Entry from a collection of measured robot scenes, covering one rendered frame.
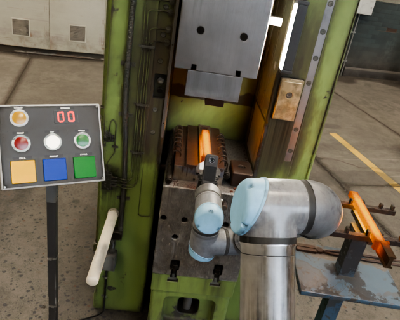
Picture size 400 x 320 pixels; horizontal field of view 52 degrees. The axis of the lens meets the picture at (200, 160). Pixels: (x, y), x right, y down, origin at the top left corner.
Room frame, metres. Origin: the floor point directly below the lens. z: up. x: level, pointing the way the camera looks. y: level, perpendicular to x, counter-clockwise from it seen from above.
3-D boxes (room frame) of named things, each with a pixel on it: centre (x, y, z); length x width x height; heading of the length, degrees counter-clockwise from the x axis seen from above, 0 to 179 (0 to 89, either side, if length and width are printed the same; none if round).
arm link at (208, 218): (1.13, -0.06, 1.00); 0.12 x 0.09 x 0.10; 5
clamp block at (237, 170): (1.54, -0.18, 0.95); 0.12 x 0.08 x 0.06; 5
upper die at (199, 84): (1.67, 0.01, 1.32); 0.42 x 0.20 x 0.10; 5
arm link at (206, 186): (1.21, -0.05, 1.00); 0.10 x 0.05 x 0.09; 95
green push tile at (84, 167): (1.27, 0.40, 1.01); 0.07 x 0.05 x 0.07; 120
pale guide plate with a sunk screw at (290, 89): (1.62, -0.31, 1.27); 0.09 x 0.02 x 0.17; 95
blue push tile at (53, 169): (1.22, 0.49, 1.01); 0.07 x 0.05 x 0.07; 120
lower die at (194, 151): (1.67, 0.01, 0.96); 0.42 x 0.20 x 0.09; 5
